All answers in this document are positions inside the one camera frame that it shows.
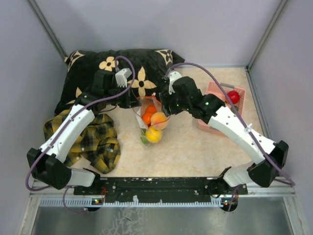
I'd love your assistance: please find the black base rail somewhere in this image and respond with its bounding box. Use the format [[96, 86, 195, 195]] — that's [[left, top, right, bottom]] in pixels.
[[74, 177, 234, 203]]

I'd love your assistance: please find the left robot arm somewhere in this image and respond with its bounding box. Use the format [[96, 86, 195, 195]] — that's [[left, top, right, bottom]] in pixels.
[[25, 68, 135, 194]]

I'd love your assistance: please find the red apple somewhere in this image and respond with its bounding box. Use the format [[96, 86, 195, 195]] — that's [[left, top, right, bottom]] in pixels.
[[227, 91, 240, 104]]

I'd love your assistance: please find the pink plastic basket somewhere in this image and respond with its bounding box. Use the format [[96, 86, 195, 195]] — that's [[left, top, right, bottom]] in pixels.
[[198, 82, 246, 136]]

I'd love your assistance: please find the yellow lemon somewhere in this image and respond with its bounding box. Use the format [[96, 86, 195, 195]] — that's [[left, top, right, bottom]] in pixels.
[[145, 127, 162, 143]]

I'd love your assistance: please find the green leaf fruit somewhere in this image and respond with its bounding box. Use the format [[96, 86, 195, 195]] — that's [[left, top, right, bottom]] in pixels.
[[140, 136, 150, 145]]

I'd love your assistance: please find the yellow-orange peach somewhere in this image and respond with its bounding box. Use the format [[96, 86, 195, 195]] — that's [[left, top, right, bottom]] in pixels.
[[151, 112, 170, 130]]

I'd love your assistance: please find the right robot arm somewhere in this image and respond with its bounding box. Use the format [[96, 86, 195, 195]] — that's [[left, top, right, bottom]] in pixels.
[[159, 73, 289, 194]]

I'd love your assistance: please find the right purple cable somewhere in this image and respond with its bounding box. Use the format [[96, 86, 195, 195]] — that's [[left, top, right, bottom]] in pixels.
[[165, 62, 295, 212]]

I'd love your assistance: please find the clear zip top bag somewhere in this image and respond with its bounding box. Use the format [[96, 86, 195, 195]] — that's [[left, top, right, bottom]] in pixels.
[[133, 95, 170, 145]]

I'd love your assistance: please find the orange tangerine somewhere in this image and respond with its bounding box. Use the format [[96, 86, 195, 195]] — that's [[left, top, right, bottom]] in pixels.
[[145, 105, 157, 114], [141, 113, 153, 126]]

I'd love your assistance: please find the black floral pillow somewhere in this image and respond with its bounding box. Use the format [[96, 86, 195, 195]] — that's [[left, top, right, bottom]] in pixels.
[[54, 49, 185, 115]]

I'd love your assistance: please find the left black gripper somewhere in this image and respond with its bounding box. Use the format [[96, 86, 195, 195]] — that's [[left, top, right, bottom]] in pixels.
[[104, 83, 141, 109]]

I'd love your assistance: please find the yellow plaid shirt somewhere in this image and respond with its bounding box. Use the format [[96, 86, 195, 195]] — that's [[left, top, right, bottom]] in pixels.
[[43, 103, 121, 175]]

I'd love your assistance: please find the white cable duct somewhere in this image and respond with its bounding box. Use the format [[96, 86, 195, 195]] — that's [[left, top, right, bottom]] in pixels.
[[39, 196, 224, 208]]

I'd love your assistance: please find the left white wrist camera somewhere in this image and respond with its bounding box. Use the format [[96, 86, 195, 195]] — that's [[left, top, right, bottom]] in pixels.
[[115, 68, 132, 88]]

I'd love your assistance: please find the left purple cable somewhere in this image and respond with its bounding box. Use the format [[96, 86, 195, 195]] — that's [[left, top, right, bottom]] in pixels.
[[25, 56, 135, 215]]

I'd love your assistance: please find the purple cable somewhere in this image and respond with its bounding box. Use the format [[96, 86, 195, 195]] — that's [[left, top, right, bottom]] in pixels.
[[25, 56, 135, 215], [165, 62, 295, 212]]

